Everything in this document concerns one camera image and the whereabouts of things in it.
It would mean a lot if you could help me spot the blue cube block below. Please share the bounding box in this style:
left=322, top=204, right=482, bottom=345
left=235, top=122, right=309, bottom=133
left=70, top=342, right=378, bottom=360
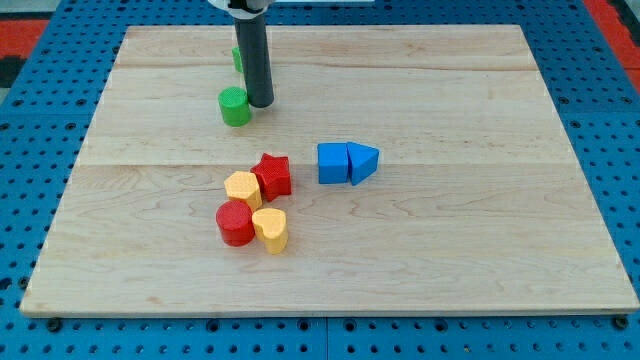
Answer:
left=317, top=143, right=349, bottom=184

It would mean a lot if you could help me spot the yellow heart block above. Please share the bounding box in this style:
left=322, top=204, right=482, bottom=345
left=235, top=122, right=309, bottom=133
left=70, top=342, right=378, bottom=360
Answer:
left=252, top=208, right=289, bottom=254

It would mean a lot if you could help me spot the red cylinder block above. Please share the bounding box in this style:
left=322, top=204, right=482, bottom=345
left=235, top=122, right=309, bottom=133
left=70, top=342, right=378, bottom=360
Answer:
left=216, top=200, right=255, bottom=247

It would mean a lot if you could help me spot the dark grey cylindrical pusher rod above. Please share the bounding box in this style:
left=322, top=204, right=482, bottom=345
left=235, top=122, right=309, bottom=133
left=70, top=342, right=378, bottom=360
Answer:
left=234, top=14, right=274, bottom=108

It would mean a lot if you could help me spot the red star block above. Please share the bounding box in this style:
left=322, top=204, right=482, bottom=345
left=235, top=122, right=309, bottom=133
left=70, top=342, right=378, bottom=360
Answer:
left=251, top=153, right=292, bottom=202

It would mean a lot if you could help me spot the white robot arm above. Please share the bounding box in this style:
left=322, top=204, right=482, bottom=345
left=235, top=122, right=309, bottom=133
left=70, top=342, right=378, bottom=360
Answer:
left=208, top=0, right=275, bottom=20

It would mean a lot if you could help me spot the green cylinder block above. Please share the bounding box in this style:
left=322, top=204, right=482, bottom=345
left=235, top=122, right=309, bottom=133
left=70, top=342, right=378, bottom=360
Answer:
left=218, top=86, right=251, bottom=127

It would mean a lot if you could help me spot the blue triangle block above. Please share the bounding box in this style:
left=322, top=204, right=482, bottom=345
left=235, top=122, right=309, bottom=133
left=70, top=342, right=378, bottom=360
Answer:
left=347, top=142, right=380, bottom=185

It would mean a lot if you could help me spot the yellow hexagon block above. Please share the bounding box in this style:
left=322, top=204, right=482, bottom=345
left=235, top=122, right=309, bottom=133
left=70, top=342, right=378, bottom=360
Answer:
left=224, top=171, right=263, bottom=211

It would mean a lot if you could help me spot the green block behind rod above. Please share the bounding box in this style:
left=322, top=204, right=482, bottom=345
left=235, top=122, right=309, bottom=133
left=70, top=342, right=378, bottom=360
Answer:
left=232, top=46, right=243, bottom=73

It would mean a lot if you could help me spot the light wooden board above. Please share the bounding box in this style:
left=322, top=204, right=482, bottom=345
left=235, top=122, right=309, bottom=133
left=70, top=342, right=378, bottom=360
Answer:
left=20, top=25, right=639, bottom=318

